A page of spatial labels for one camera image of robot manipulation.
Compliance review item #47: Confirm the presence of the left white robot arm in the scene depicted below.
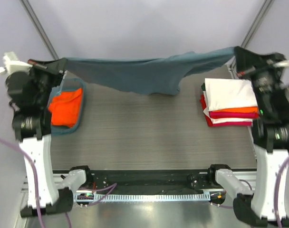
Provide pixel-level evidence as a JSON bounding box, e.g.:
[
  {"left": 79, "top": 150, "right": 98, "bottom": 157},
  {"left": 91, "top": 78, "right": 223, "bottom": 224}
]
[{"left": 3, "top": 53, "right": 93, "bottom": 218}]

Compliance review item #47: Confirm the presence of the orange folded t-shirt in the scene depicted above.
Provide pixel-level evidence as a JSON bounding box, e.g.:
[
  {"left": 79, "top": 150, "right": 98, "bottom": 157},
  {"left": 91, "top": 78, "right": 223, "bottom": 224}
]
[{"left": 213, "top": 106, "right": 258, "bottom": 113}]

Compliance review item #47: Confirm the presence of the red folded t-shirt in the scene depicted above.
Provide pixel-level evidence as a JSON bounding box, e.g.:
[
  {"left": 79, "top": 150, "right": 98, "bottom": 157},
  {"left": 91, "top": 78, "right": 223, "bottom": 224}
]
[{"left": 200, "top": 94, "right": 213, "bottom": 127}]

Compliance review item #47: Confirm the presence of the slotted cable duct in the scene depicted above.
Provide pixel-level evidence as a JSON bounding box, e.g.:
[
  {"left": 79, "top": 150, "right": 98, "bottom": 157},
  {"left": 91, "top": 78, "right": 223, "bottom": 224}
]
[{"left": 74, "top": 192, "right": 211, "bottom": 204}]

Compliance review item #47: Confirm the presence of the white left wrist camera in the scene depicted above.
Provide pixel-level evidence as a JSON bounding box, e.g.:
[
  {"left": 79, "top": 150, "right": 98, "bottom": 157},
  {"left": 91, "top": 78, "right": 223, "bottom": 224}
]
[{"left": 0, "top": 52, "right": 32, "bottom": 76}]

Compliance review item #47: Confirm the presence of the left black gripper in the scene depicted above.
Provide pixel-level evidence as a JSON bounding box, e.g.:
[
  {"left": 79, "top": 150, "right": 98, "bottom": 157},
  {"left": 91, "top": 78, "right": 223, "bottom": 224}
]
[{"left": 25, "top": 58, "right": 66, "bottom": 107}]

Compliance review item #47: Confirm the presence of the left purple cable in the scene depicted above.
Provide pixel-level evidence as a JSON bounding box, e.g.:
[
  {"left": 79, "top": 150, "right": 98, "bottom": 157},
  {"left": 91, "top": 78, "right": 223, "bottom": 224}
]
[{"left": 0, "top": 66, "right": 116, "bottom": 228}]

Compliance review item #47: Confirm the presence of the pink folded t-shirt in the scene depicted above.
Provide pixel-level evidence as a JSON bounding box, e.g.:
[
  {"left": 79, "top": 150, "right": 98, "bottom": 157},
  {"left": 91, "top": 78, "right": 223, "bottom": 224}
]
[{"left": 209, "top": 112, "right": 259, "bottom": 119}]

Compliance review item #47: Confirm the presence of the right aluminium frame post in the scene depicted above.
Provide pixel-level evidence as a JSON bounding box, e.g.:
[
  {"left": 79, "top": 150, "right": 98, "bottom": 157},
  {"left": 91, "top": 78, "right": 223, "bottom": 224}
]
[{"left": 241, "top": 0, "right": 275, "bottom": 48}]

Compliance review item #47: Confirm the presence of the orange t-shirt in basket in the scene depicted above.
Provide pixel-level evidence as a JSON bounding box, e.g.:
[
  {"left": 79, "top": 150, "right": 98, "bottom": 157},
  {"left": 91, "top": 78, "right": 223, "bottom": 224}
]
[{"left": 48, "top": 88, "right": 83, "bottom": 127}]

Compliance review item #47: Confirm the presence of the left aluminium frame post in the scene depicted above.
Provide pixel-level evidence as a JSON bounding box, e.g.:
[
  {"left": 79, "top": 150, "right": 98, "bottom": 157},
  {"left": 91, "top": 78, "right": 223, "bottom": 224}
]
[{"left": 19, "top": 0, "right": 59, "bottom": 59}]

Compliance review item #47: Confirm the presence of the magenta folded t-shirt bottom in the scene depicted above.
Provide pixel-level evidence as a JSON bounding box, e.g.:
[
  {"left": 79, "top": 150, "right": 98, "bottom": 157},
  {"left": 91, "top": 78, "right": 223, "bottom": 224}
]
[{"left": 212, "top": 122, "right": 252, "bottom": 127}]

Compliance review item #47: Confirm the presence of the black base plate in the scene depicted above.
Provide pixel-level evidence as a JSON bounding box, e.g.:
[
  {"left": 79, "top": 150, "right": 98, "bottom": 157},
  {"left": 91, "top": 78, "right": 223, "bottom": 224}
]
[{"left": 91, "top": 169, "right": 221, "bottom": 190}]

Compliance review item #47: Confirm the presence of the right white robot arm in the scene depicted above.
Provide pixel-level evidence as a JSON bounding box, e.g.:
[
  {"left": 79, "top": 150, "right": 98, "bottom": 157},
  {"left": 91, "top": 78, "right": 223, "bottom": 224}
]
[{"left": 206, "top": 47, "right": 289, "bottom": 228}]

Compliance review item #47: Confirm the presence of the blue-grey t-shirt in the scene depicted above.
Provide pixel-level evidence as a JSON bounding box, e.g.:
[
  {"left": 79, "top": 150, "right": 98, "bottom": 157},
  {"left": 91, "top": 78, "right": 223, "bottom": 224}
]
[{"left": 66, "top": 47, "right": 234, "bottom": 95}]

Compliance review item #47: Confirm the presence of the white folded t-shirt top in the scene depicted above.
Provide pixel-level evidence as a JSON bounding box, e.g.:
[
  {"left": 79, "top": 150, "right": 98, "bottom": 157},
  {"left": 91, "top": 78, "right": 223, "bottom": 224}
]
[{"left": 204, "top": 78, "right": 257, "bottom": 111}]

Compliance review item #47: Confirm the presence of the aluminium frame post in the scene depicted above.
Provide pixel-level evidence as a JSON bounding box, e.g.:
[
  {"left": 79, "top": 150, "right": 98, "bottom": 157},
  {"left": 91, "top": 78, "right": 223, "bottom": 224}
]
[
  {"left": 241, "top": 0, "right": 275, "bottom": 48},
  {"left": 19, "top": 0, "right": 59, "bottom": 59}
]

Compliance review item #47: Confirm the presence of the teal plastic basket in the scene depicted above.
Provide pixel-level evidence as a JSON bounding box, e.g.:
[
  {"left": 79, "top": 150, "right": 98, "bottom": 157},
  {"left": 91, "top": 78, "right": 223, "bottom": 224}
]
[{"left": 48, "top": 78, "right": 86, "bottom": 136}]

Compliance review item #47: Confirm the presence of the white folded t-shirt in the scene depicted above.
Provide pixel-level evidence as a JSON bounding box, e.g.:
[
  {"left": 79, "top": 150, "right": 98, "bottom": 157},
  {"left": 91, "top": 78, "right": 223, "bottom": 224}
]
[
  {"left": 204, "top": 78, "right": 257, "bottom": 111},
  {"left": 210, "top": 118, "right": 252, "bottom": 124}
]

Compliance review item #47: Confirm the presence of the white folded t-shirt lower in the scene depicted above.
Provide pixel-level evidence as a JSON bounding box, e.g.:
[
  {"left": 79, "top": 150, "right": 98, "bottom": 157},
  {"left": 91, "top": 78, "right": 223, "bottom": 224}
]
[{"left": 210, "top": 118, "right": 252, "bottom": 124}]

